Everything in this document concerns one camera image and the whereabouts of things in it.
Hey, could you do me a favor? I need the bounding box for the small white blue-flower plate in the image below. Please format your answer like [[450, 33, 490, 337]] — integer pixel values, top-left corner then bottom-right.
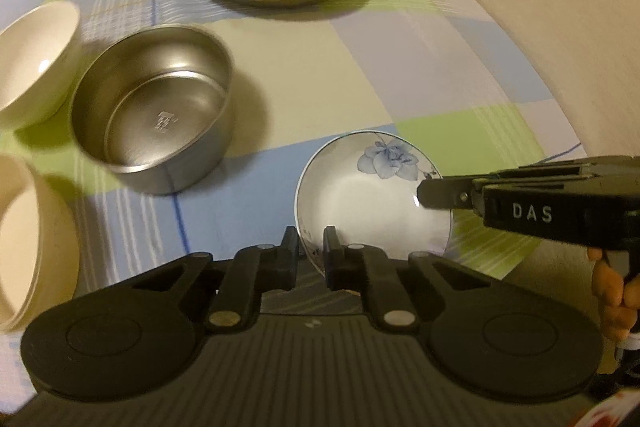
[[294, 132, 455, 295]]

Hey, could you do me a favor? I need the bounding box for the red and white packaging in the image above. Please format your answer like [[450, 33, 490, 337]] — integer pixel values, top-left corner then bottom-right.
[[575, 387, 640, 427]]

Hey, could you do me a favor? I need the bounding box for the white ceramic bowl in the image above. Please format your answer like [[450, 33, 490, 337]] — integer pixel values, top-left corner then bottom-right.
[[0, 1, 84, 130]]

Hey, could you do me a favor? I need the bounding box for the person's right hand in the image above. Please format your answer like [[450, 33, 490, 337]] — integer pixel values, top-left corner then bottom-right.
[[587, 247, 640, 344]]

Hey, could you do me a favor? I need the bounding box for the stainless steel bowl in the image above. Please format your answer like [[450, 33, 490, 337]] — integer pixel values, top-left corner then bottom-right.
[[69, 24, 237, 196]]

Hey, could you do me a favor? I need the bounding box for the checkered tablecloth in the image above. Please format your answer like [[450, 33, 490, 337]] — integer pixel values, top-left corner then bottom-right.
[[0, 0, 587, 340]]

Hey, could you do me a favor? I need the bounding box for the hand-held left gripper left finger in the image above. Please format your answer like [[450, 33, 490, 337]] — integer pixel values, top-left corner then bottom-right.
[[131, 226, 301, 334]]

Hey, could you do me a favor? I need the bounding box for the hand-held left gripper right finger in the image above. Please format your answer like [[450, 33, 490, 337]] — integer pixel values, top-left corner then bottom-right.
[[322, 226, 496, 334]]

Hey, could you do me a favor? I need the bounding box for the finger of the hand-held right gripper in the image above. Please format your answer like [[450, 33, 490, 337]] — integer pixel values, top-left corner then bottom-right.
[[490, 155, 640, 182], [416, 174, 485, 211]]

